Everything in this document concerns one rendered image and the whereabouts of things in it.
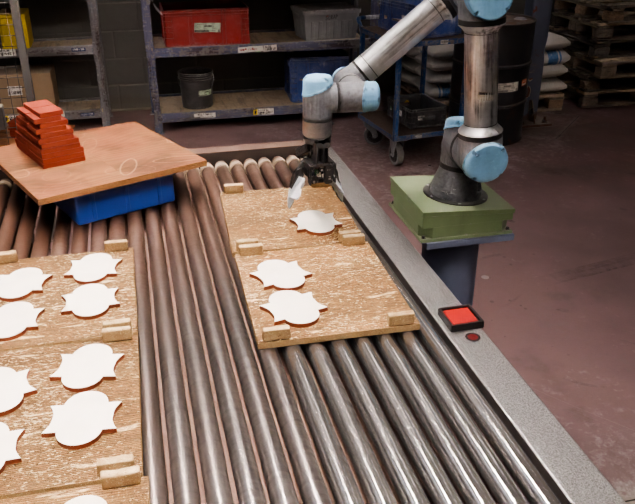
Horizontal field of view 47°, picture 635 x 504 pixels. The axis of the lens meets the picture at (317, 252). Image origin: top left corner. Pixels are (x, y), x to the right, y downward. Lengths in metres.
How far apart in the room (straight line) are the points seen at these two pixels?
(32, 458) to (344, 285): 0.78
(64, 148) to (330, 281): 0.93
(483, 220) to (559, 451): 0.94
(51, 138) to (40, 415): 1.04
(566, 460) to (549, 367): 1.86
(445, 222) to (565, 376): 1.25
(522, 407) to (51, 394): 0.87
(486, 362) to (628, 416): 1.55
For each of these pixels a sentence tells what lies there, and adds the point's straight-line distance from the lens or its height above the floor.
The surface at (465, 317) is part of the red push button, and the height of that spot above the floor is 0.93.
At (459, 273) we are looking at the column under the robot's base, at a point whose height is 0.73.
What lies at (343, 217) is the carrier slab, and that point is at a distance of 2.05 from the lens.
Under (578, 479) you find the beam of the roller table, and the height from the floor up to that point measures 0.92.
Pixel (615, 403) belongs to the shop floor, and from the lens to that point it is 3.07.
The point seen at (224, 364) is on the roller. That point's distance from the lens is 1.48.
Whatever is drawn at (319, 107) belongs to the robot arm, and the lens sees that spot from 1.84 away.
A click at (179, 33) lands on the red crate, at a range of 5.89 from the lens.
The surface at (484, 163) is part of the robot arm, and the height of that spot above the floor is 1.12.
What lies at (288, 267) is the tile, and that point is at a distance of 1.76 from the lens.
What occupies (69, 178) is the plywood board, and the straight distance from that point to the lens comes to 2.16.
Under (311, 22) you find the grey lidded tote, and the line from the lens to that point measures 6.04.
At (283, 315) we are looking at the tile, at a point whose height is 0.95.
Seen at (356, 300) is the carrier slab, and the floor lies 0.94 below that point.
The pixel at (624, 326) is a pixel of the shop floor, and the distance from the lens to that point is 3.57.
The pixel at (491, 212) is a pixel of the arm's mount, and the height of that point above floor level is 0.94.
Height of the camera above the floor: 1.78
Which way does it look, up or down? 27 degrees down
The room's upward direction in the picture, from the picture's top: straight up
